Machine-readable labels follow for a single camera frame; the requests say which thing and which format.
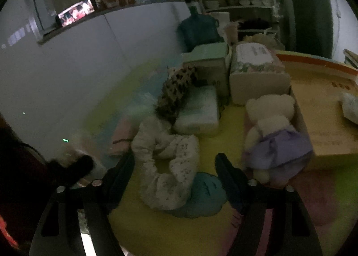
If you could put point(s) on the pink soft pack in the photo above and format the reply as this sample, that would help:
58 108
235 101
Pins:
123 134

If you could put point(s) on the white carton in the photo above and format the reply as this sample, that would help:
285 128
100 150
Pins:
219 19

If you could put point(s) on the orange rimmed cardboard box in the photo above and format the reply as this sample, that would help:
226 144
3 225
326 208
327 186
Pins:
321 110

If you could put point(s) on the white plastic bag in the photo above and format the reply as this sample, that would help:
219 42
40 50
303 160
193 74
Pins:
260 39

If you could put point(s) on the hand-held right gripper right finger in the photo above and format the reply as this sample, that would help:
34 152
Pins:
228 180

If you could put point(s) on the teddy bear in purple dress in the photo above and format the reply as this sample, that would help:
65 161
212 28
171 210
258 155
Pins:
268 124

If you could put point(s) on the dark refrigerator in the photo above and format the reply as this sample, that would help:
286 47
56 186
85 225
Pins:
307 12

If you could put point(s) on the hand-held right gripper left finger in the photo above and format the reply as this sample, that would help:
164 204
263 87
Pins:
123 173

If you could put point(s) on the pale green translucent bag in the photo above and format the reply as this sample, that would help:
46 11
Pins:
350 107

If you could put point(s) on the translucent plastic jar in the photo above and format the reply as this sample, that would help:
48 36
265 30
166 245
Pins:
231 33

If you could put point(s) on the white floral cloth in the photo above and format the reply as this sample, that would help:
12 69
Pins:
165 186

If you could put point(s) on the grey window sill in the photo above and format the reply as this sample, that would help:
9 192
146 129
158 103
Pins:
148 1

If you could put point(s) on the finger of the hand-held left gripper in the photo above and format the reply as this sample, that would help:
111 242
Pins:
79 167

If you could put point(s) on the white green tissue pack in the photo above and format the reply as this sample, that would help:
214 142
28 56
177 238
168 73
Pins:
198 113

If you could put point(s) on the leopard print cloth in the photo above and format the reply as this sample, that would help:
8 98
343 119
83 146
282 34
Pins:
176 90

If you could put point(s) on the lit phone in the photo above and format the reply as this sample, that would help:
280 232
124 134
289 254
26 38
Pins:
77 12

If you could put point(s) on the pale green pack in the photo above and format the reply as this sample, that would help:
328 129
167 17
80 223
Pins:
209 50

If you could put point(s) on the floral top cream box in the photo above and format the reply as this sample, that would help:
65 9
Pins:
260 85

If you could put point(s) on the colourful foam mat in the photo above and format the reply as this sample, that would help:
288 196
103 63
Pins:
235 130

